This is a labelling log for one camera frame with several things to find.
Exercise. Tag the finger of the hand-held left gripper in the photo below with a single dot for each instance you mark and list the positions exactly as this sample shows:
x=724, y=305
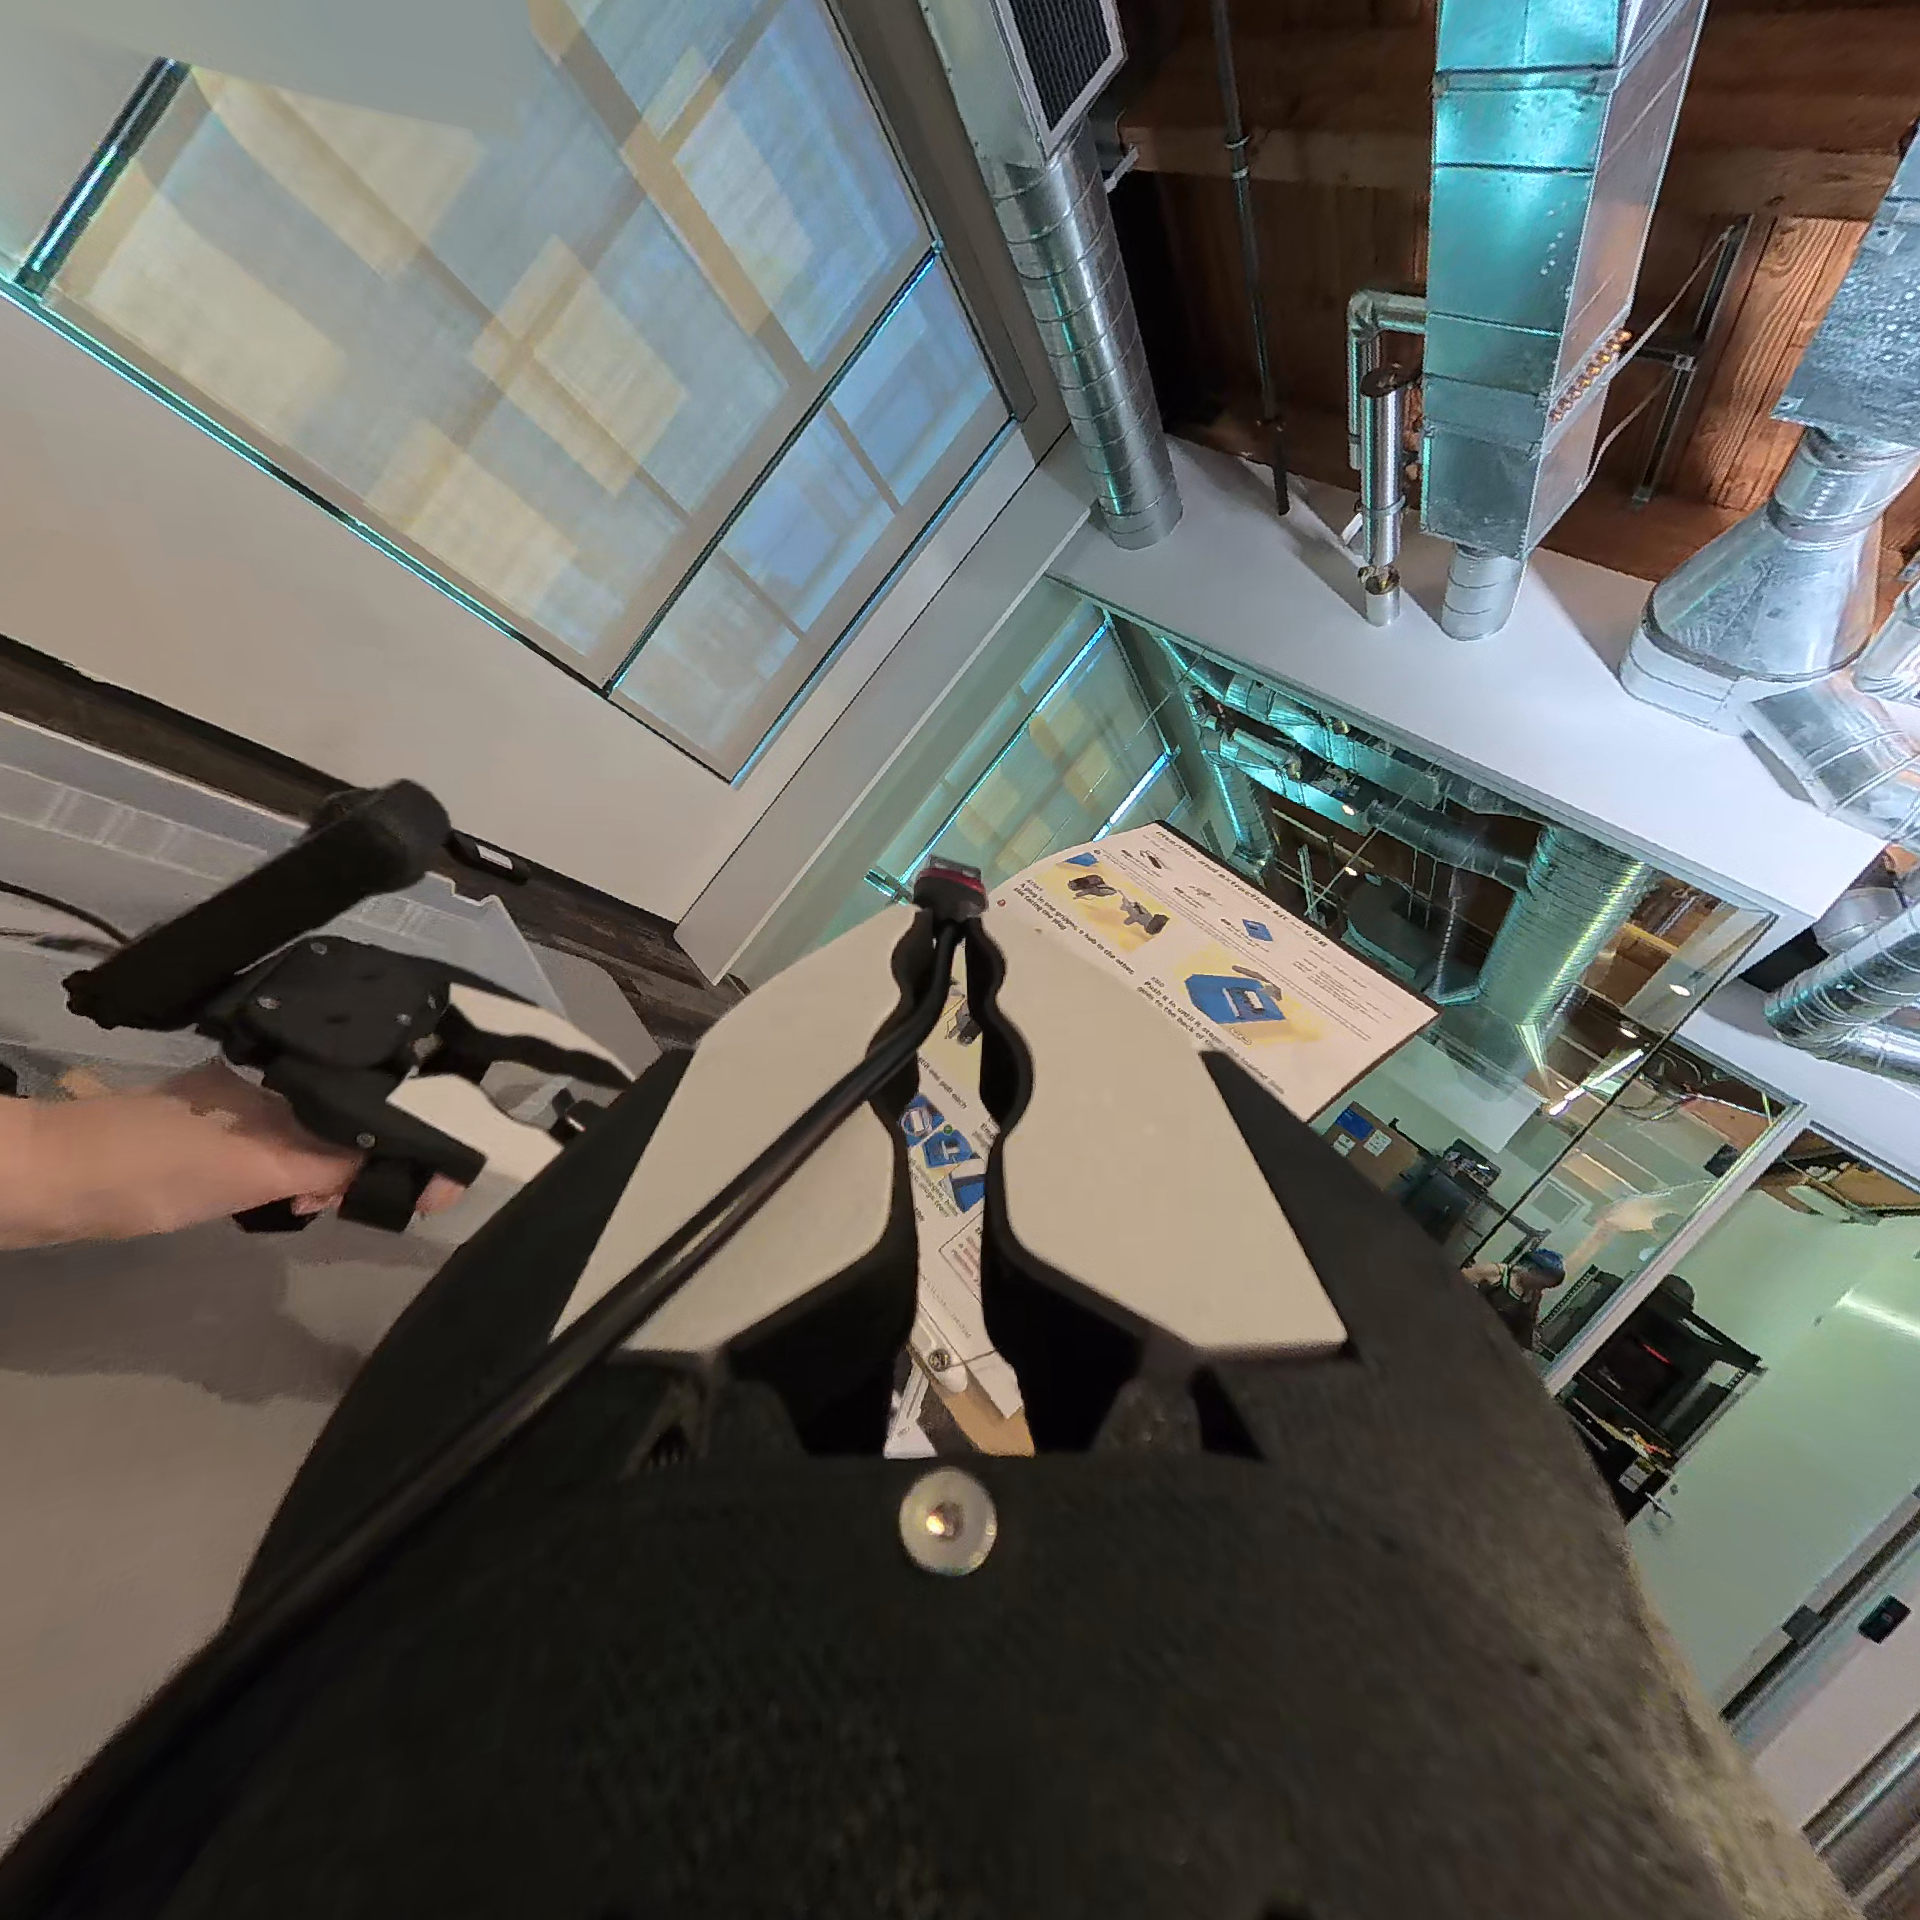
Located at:
x=481, y=1125

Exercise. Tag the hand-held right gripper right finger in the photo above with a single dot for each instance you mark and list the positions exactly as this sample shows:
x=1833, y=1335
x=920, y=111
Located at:
x=1171, y=1200

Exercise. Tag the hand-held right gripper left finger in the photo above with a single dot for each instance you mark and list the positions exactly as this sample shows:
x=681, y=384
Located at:
x=749, y=1200

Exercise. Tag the clear plastic box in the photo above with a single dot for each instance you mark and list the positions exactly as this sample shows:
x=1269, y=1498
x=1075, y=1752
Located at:
x=152, y=840

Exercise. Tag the person's left hand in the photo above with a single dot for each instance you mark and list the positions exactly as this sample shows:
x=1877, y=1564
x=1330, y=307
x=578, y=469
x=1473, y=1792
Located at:
x=255, y=1154

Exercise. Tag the printed instruction sheet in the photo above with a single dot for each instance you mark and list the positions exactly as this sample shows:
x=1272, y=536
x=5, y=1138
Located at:
x=1228, y=973

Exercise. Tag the instruction sheet on stand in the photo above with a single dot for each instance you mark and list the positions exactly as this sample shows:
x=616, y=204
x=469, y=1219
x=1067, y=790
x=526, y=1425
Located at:
x=997, y=1419

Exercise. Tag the large glass window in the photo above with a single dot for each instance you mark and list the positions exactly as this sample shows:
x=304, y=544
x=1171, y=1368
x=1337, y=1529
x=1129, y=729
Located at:
x=524, y=345

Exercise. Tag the silver pipe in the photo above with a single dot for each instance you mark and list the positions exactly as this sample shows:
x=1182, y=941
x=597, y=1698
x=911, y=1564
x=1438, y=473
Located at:
x=1379, y=450

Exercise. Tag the silver ventilation ducts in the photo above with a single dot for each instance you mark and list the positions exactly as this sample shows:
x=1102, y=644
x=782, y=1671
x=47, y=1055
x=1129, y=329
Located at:
x=1801, y=570

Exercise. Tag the silver ceiling duct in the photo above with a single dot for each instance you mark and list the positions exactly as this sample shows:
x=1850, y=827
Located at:
x=1096, y=300
x=1547, y=932

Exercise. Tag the rectangular metal duct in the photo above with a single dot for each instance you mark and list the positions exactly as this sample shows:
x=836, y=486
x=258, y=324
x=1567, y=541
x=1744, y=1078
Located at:
x=1528, y=300

